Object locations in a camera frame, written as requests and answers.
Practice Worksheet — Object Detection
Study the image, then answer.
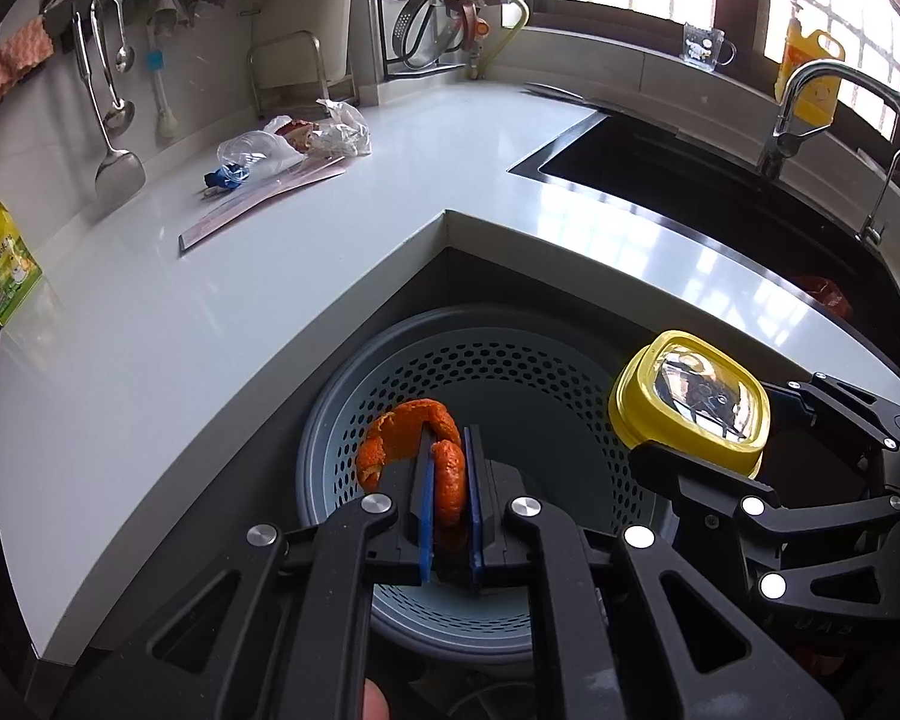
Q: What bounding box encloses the steel cutting board rack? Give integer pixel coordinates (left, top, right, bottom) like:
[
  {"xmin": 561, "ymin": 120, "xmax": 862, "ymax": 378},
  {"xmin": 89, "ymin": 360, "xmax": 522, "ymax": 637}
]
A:
[{"xmin": 247, "ymin": 29, "xmax": 359, "ymax": 121}]

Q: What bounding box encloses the black dish rack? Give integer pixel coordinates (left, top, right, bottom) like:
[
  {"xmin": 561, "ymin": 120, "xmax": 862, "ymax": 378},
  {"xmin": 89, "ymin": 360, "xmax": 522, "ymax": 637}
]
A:
[{"xmin": 379, "ymin": 0, "xmax": 510, "ymax": 80}]

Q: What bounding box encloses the orange peel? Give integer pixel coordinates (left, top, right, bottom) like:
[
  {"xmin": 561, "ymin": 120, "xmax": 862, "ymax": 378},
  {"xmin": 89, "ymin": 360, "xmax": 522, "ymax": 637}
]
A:
[{"xmin": 356, "ymin": 398, "xmax": 466, "ymax": 528}]

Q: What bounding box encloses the checkered paper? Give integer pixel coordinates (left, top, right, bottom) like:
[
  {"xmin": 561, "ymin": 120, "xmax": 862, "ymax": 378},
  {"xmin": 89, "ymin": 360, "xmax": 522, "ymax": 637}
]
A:
[{"xmin": 304, "ymin": 99, "xmax": 372, "ymax": 158}]

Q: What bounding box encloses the small steel faucet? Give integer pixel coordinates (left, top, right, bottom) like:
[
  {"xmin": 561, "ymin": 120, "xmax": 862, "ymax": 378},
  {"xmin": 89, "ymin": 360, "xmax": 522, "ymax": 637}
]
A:
[{"xmin": 855, "ymin": 149, "xmax": 900, "ymax": 249}]

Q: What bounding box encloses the red snack wrapper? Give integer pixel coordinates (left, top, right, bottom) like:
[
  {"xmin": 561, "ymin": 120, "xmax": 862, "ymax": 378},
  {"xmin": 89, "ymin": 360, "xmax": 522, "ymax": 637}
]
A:
[{"xmin": 278, "ymin": 119, "xmax": 320, "ymax": 154}]

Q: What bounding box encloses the steel kitchen faucet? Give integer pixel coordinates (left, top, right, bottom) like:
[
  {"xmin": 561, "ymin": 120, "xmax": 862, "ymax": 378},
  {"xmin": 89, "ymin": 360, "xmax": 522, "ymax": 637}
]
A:
[{"xmin": 754, "ymin": 57, "xmax": 900, "ymax": 182}]

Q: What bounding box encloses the clear plastic cup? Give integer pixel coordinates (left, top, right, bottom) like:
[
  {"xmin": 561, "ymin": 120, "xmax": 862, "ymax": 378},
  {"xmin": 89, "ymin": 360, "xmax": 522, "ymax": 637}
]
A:
[{"xmin": 215, "ymin": 130, "xmax": 304, "ymax": 172}]

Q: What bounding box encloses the clear glass mug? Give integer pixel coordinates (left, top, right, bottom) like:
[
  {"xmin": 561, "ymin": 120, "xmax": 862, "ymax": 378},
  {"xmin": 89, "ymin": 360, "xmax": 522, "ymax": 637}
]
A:
[{"xmin": 679, "ymin": 23, "xmax": 736, "ymax": 73}]

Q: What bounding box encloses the long pink flat package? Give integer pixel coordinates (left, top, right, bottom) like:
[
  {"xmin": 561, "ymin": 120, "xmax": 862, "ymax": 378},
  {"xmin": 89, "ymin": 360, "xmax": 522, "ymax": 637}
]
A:
[{"xmin": 178, "ymin": 158, "xmax": 347, "ymax": 254}]

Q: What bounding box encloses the steel ladle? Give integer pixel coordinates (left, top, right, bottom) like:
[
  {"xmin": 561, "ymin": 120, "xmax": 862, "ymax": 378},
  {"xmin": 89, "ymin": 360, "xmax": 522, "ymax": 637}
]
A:
[{"xmin": 89, "ymin": 0, "xmax": 136, "ymax": 137}]

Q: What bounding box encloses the white cutting board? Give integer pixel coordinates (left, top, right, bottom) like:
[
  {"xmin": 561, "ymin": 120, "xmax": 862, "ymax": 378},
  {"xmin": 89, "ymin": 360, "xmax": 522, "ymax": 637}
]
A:
[{"xmin": 253, "ymin": 0, "xmax": 362, "ymax": 91}]

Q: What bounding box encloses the yellow gas hose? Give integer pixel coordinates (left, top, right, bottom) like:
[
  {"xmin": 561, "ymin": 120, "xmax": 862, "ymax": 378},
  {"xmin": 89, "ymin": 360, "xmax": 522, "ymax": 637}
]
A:
[{"xmin": 463, "ymin": 0, "xmax": 533, "ymax": 83}]

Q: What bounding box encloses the grey perforated trash bin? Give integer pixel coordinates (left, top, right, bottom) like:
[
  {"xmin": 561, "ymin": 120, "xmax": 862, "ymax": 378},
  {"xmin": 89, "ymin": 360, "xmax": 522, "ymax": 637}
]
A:
[{"xmin": 295, "ymin": 304, "xmax": 682, "ymax": 665}]

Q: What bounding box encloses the black kitchen sink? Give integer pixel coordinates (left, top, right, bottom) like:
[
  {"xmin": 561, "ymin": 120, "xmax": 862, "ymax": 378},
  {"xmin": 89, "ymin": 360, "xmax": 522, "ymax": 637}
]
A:
[{"xmin": 512, "ymin": 112, "xmax": 900, "ymax": 372}]

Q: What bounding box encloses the blue white bottle brush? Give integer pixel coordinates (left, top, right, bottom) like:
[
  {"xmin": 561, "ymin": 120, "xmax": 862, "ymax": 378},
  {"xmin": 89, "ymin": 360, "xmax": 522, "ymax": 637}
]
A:
[{"xmin": 146, "ymin": 23, "xmax": 178, "ymax": 142}]

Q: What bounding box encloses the yellow green seasoning pouch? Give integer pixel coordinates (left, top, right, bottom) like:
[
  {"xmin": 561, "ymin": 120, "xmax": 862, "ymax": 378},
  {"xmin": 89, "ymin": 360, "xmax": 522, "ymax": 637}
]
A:
[{"xmin": 0, "ymin": 202, "xmax": 43, "ymax": 327}]

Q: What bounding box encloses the small steel spoon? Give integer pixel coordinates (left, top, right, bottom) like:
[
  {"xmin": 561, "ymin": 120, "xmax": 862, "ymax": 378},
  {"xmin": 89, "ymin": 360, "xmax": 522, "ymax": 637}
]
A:
[{"xmin": 112, "ymin": 0, "xmax": 134, "ymax": 73}]

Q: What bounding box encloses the steel spatula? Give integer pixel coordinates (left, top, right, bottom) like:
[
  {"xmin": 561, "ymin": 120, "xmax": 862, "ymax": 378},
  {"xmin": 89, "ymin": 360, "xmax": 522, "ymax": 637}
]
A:
[{"xmin": 71, "ymin": 13, "xmax": 146, "ymax": 210}]

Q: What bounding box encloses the person's left hand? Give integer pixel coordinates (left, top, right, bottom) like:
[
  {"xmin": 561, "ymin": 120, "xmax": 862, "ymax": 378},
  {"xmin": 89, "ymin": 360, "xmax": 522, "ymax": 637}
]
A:
[{"xmin": 362, "ymin": 679, "xmax": 390, "ymax": 720}]

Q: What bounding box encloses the pink dish cloth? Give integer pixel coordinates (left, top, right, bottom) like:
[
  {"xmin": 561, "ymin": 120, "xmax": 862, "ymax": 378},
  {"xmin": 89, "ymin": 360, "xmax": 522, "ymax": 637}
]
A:
[{"xmin": 0, "ymin": 15, "xmax": 55, "ymax": 103}]

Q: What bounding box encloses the yellow lidded plastic container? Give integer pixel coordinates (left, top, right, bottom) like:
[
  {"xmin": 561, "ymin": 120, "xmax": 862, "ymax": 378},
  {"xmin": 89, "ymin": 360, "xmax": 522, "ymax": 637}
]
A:
[{"xmin": 608, "ymin": 330, "xmax": 770, "ymax": 478}]

